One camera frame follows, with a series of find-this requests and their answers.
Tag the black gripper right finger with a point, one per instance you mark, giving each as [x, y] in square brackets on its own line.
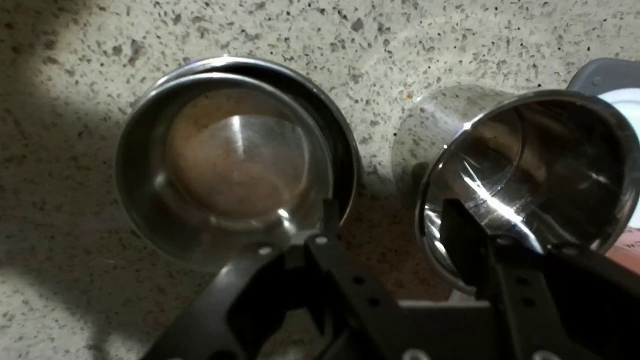
[527, 301]

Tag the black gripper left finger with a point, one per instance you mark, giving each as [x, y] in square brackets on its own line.
[340, 267]

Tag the shiny tin cup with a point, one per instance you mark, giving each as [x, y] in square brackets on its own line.
[552, 160]

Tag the small tin bowl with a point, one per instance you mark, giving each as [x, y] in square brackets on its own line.
[226, 160]

